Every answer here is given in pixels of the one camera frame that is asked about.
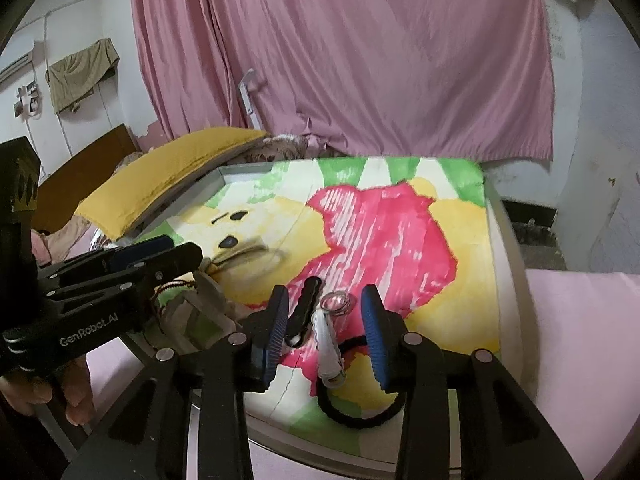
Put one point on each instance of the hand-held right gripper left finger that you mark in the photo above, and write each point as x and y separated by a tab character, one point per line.
272	337

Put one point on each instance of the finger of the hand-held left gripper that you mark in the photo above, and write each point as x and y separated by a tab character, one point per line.
140	249
170	262

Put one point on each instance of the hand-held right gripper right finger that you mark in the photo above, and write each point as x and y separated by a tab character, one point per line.
374	337

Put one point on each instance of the black hair clip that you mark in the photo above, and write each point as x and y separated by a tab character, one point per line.
301	310

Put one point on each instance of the white hair clip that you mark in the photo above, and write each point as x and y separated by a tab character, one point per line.
326	345

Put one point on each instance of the silver hair claw clip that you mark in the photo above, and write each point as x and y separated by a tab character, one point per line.
200	320

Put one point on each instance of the person's left hand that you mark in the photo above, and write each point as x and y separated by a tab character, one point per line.
75	390

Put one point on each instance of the yellow pillow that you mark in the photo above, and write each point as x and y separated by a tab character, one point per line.
165	175

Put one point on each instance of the wooden headboard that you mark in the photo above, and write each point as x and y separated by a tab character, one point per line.
80	175

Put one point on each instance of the colourful printed tray cloth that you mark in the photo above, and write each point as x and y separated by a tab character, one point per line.
390	230

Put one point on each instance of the floral pillow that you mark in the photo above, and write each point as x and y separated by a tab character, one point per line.
282	146

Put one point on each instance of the green hanging cloth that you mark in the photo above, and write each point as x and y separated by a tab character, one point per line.
80	77

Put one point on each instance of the white air conditioner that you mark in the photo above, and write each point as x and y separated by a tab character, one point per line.
15	65

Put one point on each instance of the pink bed sheet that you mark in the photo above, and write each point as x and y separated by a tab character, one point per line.
580	340

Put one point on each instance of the pink curtain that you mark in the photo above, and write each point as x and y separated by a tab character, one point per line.
350	50

